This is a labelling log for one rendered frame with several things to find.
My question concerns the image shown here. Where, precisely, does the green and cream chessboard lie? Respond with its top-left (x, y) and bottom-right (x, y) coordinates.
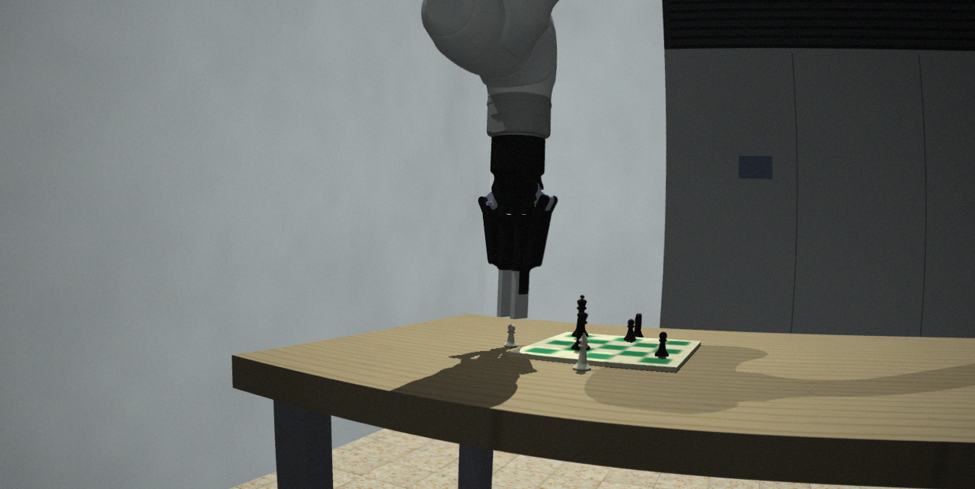
top-left (509, 332), bottom-right (701, 372)

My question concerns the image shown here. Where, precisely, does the white pawn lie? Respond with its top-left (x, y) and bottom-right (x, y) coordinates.
top-left (504, 324), bottom-right (517, 347)

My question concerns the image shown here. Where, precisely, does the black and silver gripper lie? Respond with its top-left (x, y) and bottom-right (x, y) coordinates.
top-left (478, 135), bottom-right (558, 319)

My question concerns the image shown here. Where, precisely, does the white bishop chess piece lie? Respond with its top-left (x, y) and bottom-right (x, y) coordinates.
top-left (573, 334), bottom-right (591, 371)

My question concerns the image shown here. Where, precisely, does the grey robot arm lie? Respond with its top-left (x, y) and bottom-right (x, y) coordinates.
top-left (421, 0), bottom-right (559, 139)

